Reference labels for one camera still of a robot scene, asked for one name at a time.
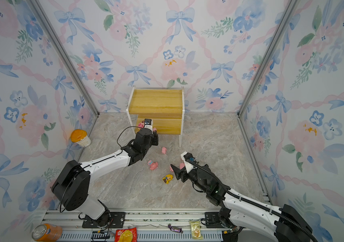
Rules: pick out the aluminium rail base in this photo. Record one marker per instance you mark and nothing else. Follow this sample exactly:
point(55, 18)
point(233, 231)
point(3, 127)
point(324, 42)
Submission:
point(151, 224)

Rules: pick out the green snack packet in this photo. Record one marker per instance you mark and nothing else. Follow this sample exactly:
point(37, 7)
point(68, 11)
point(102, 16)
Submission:
point(196, 230)

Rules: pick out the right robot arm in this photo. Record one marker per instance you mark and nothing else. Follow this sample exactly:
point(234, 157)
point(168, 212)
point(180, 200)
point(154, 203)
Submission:
point(280, 224)

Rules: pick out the orange soda can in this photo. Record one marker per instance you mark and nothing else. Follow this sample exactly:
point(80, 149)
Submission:
point(47, 233)

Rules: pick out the pink toy with blue bow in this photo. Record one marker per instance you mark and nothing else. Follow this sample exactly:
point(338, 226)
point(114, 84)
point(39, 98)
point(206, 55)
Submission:
point(153, 165)

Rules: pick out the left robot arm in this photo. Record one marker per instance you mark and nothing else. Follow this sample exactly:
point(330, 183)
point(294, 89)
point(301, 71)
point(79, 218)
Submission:
point(72, 185)

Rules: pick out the purple wrapped candy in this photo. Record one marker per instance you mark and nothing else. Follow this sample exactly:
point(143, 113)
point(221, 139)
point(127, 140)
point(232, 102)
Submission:
point(175, 229)

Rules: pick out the red snack packet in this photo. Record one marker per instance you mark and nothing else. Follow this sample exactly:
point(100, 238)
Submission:
point(126, 235)

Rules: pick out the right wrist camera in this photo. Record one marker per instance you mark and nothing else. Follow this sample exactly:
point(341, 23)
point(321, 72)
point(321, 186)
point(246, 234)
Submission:
point(189, 161)

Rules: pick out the pink bear toy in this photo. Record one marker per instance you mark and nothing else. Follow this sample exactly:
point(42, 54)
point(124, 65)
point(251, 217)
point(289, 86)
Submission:
point(141, 125)

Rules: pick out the wooden two-tier shelf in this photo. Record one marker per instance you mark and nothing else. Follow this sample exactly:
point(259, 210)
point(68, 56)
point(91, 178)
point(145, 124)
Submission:
point(166, 108)

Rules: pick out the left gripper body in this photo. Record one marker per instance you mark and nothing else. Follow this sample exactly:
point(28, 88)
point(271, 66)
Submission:
point(154, 142)

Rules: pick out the yellow bear toy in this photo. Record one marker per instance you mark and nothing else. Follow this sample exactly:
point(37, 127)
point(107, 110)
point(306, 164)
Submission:
point(168, 178)

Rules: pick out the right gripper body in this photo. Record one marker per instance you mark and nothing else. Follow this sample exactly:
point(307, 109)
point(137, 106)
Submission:
point(193, 176)

